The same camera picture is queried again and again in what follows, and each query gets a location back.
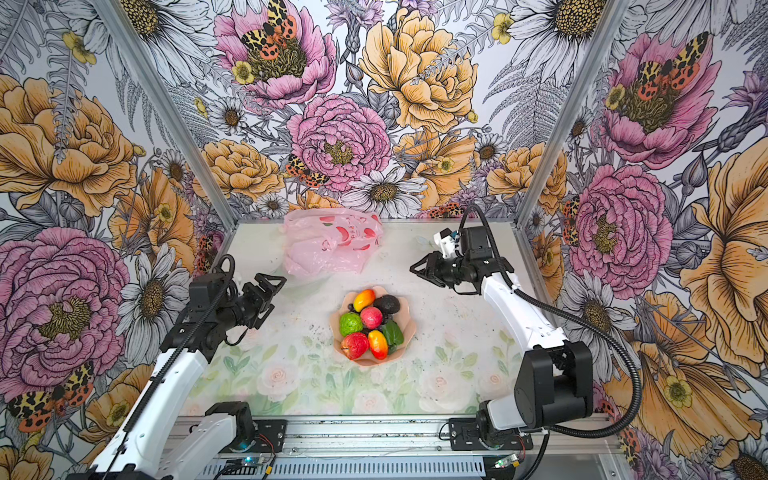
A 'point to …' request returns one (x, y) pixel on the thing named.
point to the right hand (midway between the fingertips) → (414, 279)
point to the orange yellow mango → (364, 298)
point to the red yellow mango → (378, 344)
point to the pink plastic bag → (329, 241)
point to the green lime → (350, 322)
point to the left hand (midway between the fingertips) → (282, 300)
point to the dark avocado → (387, 304)
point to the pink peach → (371, 317)
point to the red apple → (355, 345)
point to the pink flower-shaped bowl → (402, 319)
